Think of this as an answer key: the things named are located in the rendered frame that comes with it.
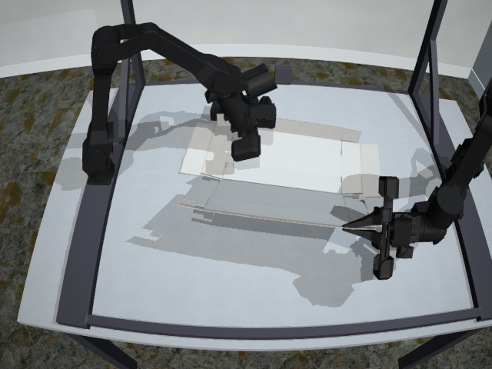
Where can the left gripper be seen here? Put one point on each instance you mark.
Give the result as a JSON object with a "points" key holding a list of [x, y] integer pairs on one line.
{"points": [[388, 186]]}

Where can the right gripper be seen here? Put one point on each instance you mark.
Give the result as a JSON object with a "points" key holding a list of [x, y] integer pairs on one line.
{"points": [[249, 146]]}

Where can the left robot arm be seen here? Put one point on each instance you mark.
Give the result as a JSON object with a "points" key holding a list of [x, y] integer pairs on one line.
{"points": [[448, 200]]}

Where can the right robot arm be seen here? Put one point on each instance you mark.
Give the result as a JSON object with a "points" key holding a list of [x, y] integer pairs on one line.
{"points": [[212, 71]]}

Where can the white cardboard blank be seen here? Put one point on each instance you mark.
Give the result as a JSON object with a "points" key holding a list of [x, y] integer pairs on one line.
{"points": [[297, 177]]}

